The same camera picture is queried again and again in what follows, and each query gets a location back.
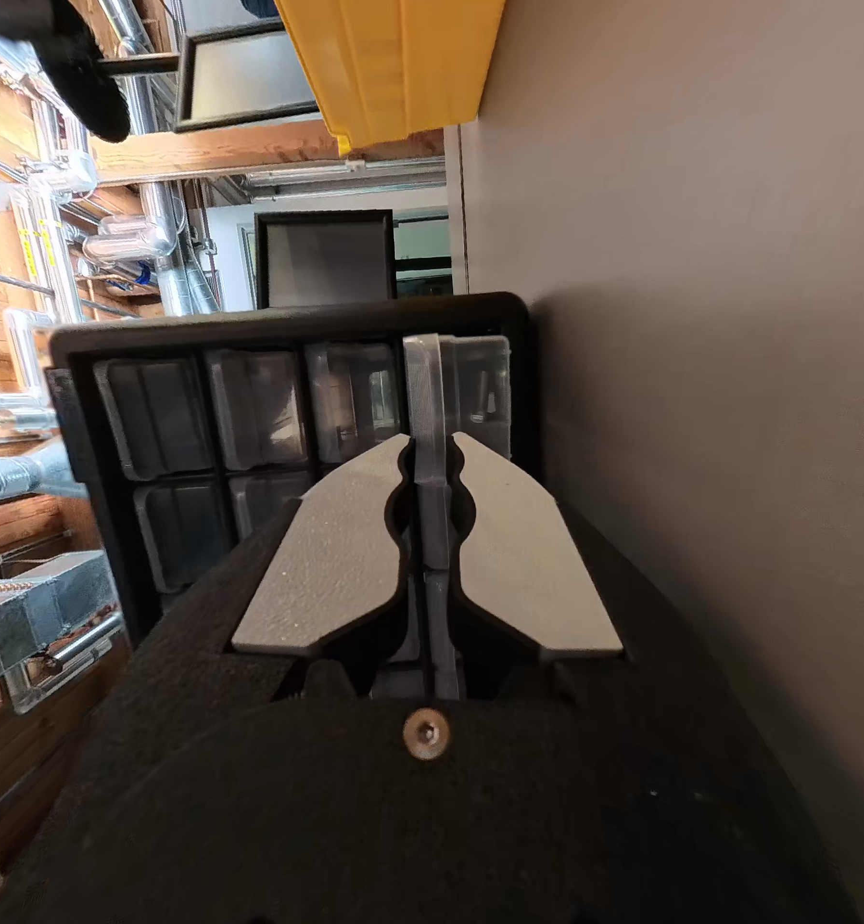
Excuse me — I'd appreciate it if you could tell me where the black drawer cabinet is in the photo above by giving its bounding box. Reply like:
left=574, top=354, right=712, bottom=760
left=46, top=294, right=538, bottom=646

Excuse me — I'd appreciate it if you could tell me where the yellow plastic bin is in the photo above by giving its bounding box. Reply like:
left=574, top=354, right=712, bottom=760
left=274, top=0, right=508, bottom=155

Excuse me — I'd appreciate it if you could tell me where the silver pipe bundle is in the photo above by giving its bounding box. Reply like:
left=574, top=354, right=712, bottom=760
left=0, top=0, right=224, bottom=434

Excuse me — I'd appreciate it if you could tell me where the dark panel on stand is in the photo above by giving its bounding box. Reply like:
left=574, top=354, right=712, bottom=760
left=176, top=22, right=320, bottom=134
left=255, top=210, right=397, bottom=311

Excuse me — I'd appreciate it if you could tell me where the clear plastic drawer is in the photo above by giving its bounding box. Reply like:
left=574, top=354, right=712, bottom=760
left=401, top=333, right=514, bottom=701

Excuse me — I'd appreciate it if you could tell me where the black round ribbed disc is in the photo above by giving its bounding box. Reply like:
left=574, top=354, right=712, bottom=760
left=36, top=22, right=133, bottom=145

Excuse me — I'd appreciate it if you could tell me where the metal air duct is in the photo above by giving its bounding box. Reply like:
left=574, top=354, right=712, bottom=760
left=0, top=549, right=127, bottom=716
left=0, top=434, right=89, bottom=506

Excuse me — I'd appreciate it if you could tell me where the wooden ceiling beam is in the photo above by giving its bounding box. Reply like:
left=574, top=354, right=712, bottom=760
left=89, top=120, right=447, bottom=186

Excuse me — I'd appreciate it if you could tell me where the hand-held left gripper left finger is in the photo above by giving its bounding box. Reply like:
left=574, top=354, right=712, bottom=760
left=233, top=434, right=414, bottom=658

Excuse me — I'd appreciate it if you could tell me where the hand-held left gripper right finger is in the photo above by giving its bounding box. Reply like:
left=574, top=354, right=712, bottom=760
left=444, top=431, right=625, bottom=661

